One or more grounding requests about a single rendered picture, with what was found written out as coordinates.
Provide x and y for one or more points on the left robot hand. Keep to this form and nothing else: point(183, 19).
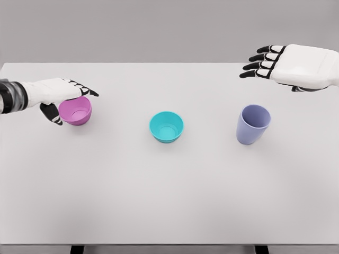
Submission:
point(59, 88)

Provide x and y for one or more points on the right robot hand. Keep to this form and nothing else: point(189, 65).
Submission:
point(299, 68)

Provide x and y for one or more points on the pink bowl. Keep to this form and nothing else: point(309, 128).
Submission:
point(76, 111)

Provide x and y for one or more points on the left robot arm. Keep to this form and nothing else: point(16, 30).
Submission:
point(18, 95)

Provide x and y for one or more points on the lavender cup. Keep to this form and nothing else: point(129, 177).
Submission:
point(251, 124)

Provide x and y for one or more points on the teal bowl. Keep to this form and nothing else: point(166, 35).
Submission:
point(166, 127)

